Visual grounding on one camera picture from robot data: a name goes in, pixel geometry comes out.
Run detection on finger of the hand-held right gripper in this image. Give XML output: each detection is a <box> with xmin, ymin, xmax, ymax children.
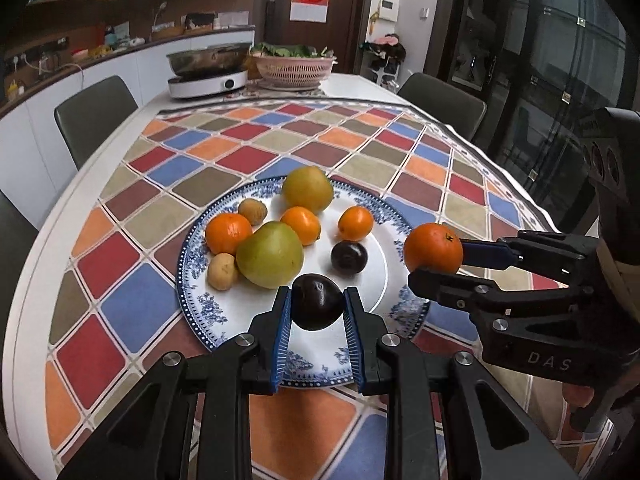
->
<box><xmin>407</xmin><ymin>268</ymin><xmax>593</xmax><ymax>321</ymax></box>
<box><xmin>460</xmin><ymin>230</ymin><xmax>599</xmax><ymax>275</ymax></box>

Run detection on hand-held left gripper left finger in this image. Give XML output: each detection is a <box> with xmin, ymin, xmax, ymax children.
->
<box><xmin>57</xmin><ymin>286</ymin><xmax>293</xmax><ymax>480</ymax></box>

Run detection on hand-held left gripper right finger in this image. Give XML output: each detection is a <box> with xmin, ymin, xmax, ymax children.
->
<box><xmin>343</xmin><ymin>287</ymin><xmax>581</xmax><ymax>480</ymax></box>

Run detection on large mandarin orange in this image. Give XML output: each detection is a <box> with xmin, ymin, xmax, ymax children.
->
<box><xmin>205</xmin><ymin>213</ymin><xmax>254</xmax><ymax>256</ymax></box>
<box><xmin>403</xmin><ymin>223</ymin><xmax>464</xmax><ymax>274</ymax></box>

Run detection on blue patterned white plate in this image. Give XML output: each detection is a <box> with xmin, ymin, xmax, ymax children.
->
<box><xmin>176</xmin><ymin>176</ymin><xmax>432</xmax><ymax>388</ymax></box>

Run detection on dark purple plum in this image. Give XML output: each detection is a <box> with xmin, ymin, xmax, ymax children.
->
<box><xmin>330</xmin><ymin>241</ymin><xmax>368</xmax><ymax>276</ymax></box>
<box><xmin>291</xmin><ymin>273</ymin><xmax>344</xmax><ymax>331</ymax></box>

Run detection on green pear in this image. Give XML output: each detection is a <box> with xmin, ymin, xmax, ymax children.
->
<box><xmin>236</xmin><ymin>220</ymin><xmax>305</xmax><ymax>290</ymax></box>

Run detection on small tan round fruit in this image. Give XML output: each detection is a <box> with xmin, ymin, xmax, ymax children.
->
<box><xmin>207</xmin><ymin>253</ymin><xmax>240</xmax><ymax>291</ymax></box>

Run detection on small mandarin orange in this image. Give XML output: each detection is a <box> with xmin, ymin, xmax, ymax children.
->
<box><xmin>338</xmin><ymin>206</ymin><xmax>375</xmax><ymax>242</ymax></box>
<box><xmin>280</xmin><ymin>206</ymin><xmax>322</xmax><ymax>246</ymax></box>

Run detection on yellow pear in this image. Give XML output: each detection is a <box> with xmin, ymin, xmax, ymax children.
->
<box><xmin>281</xmin><ymin>166</ymin><xmax>334</xmax><ymax>214</ymax></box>

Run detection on person's right forearm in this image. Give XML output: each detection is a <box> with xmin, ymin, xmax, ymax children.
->
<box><xmin>597</xmin><ymin>239</ymin><xmax>640</xmax><ymax>308</ymax></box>

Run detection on person's right hand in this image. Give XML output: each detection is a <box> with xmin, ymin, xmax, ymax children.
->
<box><xmin>562</xmin><ymin>382</ymin><xmax>596</xmax><ymax>408</ymax></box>

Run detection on small brown round fruit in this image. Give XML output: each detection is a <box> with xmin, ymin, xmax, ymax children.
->
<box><xmin>238</xmin><ymin>198</ymin><xmax>268</xmax><ymax>226</ymax></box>

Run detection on grey dining chair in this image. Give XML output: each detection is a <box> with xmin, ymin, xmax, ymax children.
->
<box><xmin>54</xmin><ymin>76</ymin><xmax>139</xmax><ymax>170</ymax></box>
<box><xmin>0</xmin><ymin>190</ymin><xmax>41</xmax><ymax>341</ymax></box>
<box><xmin>397</xmin><ymin>72</ymin><xmax>487</xmax><ymax>141</ymax></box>

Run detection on colourful diamond tablecloth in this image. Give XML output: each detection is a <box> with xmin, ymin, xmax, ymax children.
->
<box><xmin>45</xmin><ymin>100</ymin><xmax>616</xmax><ymax>480</ymax></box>

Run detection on glass sliding door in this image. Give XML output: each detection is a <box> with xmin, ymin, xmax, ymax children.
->
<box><xmin>425</xmin><ymin>0</ymin><xmax>631</xmax><ymax>231</ymax></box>

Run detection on shoe rack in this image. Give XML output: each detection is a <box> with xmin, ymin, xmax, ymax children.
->
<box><xmin>360</xmin><ymin>32</ymin><xmax>408</xmax><ymax>86</ymax></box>

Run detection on pink plastic basket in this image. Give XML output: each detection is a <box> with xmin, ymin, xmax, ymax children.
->
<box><xmin>250</xmin><ymin>54</ymin><xmax>337</xmax><ymax>87</ymax></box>

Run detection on white induction cooker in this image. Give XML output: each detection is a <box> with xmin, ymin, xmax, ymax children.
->
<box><xmin>166</xmin><ymin>69</ymin><xmax>249</xmax><ymax>100</ymax></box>

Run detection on brown wooden door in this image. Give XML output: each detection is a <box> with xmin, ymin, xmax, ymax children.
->
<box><xmin>255</xmin><ymin>0</ymin><xmax>376</xmax><ymax>76</ymax></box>

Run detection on green leafy vegetables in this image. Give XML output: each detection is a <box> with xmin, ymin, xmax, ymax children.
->
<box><xmin>250</xmin><ymin>42</ymin><xmax>333</xmax><ymax>59</ymax></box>

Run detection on white kitchen counter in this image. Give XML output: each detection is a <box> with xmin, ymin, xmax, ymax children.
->
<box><xmin>0</xmin><ymin>27</ymin><xmax>256</xmax><ymax>196</ymax></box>

